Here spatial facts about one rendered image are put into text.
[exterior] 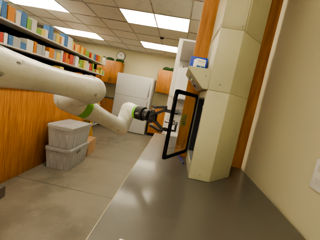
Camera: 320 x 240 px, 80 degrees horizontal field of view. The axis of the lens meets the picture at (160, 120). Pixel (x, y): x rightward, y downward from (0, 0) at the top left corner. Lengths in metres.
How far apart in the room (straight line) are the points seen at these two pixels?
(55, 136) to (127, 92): 3.42
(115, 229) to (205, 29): 1.24
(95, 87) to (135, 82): 5.18
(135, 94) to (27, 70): 5.38
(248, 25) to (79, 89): 0.83
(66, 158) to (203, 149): 2.38
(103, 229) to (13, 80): 0.49
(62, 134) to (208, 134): 2.37
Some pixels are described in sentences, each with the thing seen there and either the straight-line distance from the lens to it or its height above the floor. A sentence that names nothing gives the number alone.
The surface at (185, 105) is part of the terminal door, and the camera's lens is 1.15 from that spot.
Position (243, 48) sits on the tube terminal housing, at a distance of 1.07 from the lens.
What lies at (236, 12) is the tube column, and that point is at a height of 1.79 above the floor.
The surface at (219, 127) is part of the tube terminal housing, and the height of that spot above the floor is 1.23.
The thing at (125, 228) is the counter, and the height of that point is 0.94.
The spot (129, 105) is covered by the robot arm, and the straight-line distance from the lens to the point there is 1.28.
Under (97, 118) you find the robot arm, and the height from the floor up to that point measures 1.15.
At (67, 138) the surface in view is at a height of 0.50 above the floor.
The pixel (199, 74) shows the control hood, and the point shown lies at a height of 1.48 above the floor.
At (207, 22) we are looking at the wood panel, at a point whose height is 1.87.
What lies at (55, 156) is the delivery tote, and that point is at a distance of 3.17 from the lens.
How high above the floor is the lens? 1.34
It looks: 7 degrees down
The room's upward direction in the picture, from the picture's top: 11 degrees clockwise
